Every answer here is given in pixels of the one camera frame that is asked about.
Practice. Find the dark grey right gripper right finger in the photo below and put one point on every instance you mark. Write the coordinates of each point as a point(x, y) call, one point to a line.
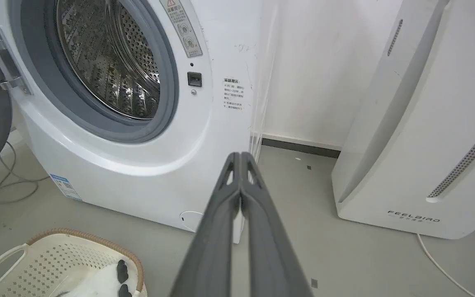
point(274, 255)

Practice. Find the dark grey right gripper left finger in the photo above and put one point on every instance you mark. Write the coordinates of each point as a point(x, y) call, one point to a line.
point(210, 251)

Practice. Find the white and black cloth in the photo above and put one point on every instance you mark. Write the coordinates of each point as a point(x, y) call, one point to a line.
point(101, 282)

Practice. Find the white front-load washing machine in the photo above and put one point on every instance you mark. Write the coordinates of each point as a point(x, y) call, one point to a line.
point(146, 123)

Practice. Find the cream plastic laundry basket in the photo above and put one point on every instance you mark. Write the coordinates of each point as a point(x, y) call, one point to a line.
point(43, 264)

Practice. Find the white air purifier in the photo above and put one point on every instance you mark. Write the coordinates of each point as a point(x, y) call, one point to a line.
point(423, 123)

